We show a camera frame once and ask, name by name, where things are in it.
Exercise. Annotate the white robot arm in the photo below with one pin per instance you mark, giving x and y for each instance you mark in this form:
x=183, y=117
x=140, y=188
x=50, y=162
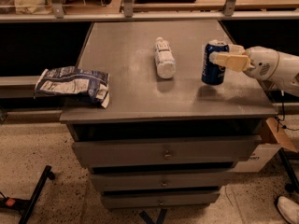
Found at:
x=286, y=75

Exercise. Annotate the middle grey drawer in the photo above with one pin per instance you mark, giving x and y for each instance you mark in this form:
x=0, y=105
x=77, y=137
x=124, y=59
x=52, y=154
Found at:
x=161, y=180

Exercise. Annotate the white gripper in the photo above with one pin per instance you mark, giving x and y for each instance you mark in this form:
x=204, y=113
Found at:
x=261, y=62

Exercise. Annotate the black stand leg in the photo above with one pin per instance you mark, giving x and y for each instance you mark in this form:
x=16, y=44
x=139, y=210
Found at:
x=26, y=207

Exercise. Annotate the blue white chip bag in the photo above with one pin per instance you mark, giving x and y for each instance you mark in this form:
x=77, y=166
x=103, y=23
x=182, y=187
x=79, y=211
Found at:
x=89, y=85

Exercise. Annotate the grey drawer cabinet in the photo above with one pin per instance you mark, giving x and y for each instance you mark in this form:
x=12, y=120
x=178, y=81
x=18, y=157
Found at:
x=144, y=106

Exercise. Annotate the top grey drawer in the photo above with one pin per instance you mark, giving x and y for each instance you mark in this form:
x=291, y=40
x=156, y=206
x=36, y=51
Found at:
x=138, y=152

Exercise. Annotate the black chair leg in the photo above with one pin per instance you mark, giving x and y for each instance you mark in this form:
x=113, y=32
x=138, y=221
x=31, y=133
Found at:
x=286, y=158

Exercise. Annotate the grey drawer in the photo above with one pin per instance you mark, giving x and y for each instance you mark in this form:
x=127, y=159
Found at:
x=138, y=152
x=161, y=180
x=201, y=197

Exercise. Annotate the metal shelf rail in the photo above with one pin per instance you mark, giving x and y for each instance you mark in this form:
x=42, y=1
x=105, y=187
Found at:
x=155, y=16

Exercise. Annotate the white cardboard box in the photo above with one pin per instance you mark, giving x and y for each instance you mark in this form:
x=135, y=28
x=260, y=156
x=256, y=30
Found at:
x=273, y=139

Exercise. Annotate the blue pepsi can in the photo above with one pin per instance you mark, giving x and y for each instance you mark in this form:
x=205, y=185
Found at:
x=213, y=74

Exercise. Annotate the white shoe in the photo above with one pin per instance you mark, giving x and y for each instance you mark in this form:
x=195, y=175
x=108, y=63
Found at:
x=288, y=209

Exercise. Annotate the white plastic bottle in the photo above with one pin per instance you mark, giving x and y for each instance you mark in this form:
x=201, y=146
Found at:
x=164, y=60

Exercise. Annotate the bottom grey drawer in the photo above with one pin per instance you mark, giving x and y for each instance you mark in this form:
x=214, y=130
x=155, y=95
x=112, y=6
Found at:
x=201, y=197

